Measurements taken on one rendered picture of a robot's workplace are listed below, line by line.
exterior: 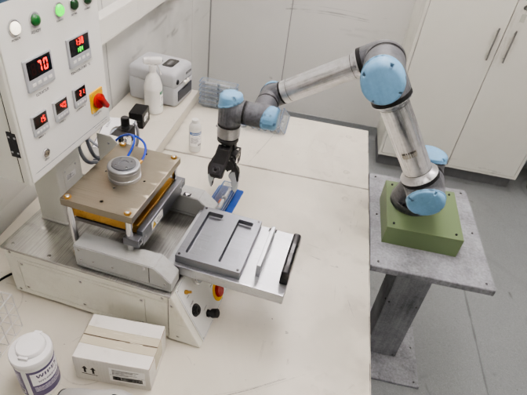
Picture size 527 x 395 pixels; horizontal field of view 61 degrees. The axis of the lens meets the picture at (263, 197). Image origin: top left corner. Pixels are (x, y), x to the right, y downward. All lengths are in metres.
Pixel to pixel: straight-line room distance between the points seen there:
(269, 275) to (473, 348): 1.57
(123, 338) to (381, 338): 1.31
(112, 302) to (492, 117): 2.79
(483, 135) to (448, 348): 1.61
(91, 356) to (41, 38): 0.69
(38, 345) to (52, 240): 0.30
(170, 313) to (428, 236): 0.90
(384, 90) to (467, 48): 1.97
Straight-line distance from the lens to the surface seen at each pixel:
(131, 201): 1.09
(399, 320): 2.08
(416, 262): 1.62
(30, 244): 1.30
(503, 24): 3.19
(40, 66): 1.05
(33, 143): 1.08
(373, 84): 1.25
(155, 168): 1.19
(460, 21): 3.13
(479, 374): 2.44
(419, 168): 1.42
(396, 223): 1.62
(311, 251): 1.52
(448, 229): 1.68
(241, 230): 1.21
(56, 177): 1.23
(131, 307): 1.22
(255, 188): 1.74
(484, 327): 2.63
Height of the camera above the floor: 1.79
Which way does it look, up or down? 38 degrees down
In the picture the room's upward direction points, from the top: 8 degrees clockwise
